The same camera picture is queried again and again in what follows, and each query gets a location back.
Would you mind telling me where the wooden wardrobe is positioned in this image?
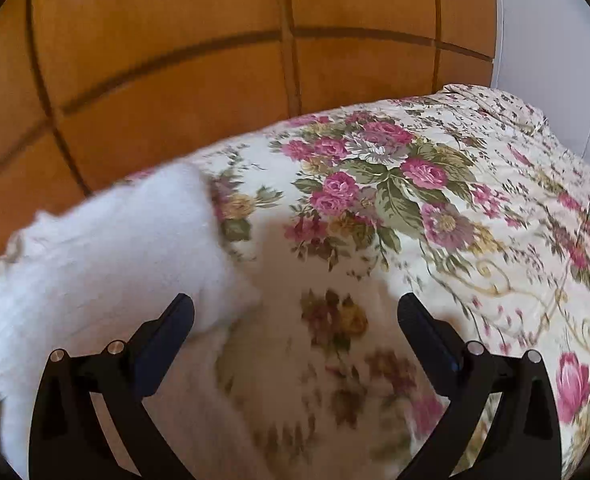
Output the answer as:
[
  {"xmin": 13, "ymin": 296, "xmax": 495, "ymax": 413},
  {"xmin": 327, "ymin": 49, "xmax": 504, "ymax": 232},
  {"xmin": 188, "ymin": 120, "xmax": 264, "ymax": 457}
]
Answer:
[{"xmin": 0, "ymin": 0, "xmax": 496, "ymax": 255}]

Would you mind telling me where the white knitted sweater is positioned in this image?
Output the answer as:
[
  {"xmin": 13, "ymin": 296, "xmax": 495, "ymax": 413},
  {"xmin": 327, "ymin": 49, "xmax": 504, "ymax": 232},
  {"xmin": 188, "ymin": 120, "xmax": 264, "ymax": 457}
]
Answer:
[{"xmin": 0, "ymin": 162, "xmax": 270, "ymax": 479}]

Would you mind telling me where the floral bedspread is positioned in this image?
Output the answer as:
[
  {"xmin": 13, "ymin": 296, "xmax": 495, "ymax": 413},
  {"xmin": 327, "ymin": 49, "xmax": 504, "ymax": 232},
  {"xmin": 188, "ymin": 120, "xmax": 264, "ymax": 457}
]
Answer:
[{"xmin": 0, "ymin": 82, "xmax": 590, "ymax": 480}]

